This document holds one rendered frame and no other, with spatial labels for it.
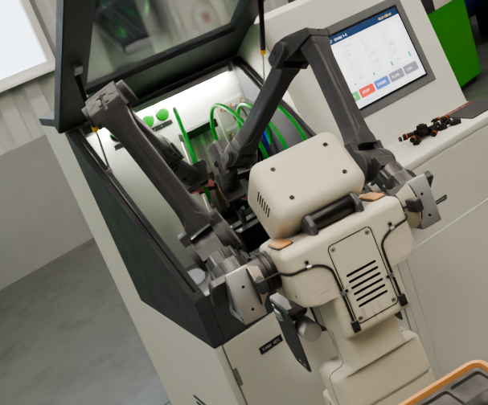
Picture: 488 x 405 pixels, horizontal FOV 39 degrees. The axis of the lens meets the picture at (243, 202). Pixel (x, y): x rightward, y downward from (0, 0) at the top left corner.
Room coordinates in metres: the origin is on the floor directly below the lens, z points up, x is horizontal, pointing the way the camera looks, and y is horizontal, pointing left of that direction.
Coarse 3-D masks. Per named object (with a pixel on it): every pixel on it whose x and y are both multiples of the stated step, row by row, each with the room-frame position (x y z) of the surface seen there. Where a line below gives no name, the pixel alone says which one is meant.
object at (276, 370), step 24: (240, 336) 1.81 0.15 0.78; (264, 336) 1.84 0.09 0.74; (240, 360) 1.80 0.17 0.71; (264, 360) 1.83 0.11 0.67; (288, 360) 1.86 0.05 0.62; (312, 360) 1.89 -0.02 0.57; (240, 384) 1.79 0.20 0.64; (264, 384) 1.82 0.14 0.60; (288, 384) 1.85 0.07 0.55; (312, 384) 1.88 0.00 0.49
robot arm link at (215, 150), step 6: (216, 144) 2.02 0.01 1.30; (222, 144) 2.02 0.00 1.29; (210, 150) 2.03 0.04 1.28; (216, 150) 2.02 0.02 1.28; (222, 150) 1.99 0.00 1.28; (210, 156) 2.03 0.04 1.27; (216, 156) 2.01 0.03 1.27; (222, 156) 1.94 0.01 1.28; (228, 156) 1.92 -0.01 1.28; (216, 162) 2.01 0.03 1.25; (222, 162) 1.95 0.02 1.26; (228, 162) 1.92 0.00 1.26; (228, 168) 1.94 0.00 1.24; (234, 168) 1.95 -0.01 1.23; (240, 168) 1.97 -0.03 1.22
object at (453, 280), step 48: (336, 0) 2.53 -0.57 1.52; (240, 48) 2.54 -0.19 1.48; (432, 48) 2.59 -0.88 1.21; (288, 96) 2.35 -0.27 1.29; (432, 96) 2.52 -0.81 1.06; (384, 144) 2.38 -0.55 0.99; (480, 144) 2.27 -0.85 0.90; (432, 192) 2.16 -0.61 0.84; (480, 192) 2.25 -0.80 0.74; (432, 240) 2.14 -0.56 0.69; (480, 240) 2.22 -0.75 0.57; (432, 288) 2.11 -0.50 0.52; (480, 288) 2.20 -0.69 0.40; (432, 336) 2.09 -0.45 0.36; (480, 336) 2.17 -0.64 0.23
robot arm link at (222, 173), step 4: (216, 160) 2.00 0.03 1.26; (220, 164) 1.98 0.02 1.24; (220, 168) 1.97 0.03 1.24; (220, 172) 1.97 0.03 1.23; (224, 172) 1.96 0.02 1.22; (228, 172) 1.96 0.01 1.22; (232, 172) 1.96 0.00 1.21; (236, 172) 1.97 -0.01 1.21; (220, 176) 1.98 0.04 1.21; (224, 176) 1.96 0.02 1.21; (228, 176) 1.96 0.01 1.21; (232, 176) 1.96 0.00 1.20; (236, 176) 1.98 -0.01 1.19; (224, 180) 1.98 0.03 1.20; (228, 180) 1.97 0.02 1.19; (232, 180) 1.98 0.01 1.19
